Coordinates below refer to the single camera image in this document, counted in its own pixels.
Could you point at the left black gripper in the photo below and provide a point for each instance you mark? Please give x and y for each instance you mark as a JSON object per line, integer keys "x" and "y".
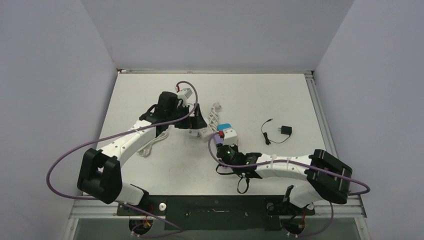
{"x": 198, "y": 123}

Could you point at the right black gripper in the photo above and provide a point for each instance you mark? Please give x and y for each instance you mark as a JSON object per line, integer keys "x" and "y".
{"x": 236, "y": 147}

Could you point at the white plug adapter with sticker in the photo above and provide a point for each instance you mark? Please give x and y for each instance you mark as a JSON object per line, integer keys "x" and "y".
{"x": 205, "y": 133}

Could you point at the white power strip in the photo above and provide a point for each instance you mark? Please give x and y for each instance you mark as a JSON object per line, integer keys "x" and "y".
{"x": 193, "y": 133}

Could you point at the blue plug cube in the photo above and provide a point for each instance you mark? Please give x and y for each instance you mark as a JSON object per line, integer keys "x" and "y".
{"x": 223, "y": 126}

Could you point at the purple power strip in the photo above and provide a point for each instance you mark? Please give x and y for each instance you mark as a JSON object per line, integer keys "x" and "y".
{"x": 218, "y": 141}

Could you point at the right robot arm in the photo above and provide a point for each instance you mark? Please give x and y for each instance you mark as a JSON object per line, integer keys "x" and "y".
{"x": 322, "y": 176}

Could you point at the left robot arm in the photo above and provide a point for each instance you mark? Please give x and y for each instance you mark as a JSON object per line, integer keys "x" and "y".
{"x": 100, "y": 174}

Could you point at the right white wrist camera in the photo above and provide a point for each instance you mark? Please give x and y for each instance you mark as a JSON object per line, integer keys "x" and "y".
{"x": 229, "y": 137}

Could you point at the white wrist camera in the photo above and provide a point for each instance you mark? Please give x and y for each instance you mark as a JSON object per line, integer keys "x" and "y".
{"x": 183, "y": 94}
{"x": 229, "y": 137}

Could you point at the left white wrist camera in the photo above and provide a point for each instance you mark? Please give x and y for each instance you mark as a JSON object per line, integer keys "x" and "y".
{"x": 183, "y": 94}

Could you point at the black plug with cable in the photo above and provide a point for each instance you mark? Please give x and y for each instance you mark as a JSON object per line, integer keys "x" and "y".
{"x": 283, "y": 130}

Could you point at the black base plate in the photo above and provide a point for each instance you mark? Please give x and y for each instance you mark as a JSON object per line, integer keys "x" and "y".
{"x": 223, "y": 212}

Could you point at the aluminium frame rail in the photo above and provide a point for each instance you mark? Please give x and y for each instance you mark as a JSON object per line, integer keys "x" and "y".
{"x": 354, "y": 208}

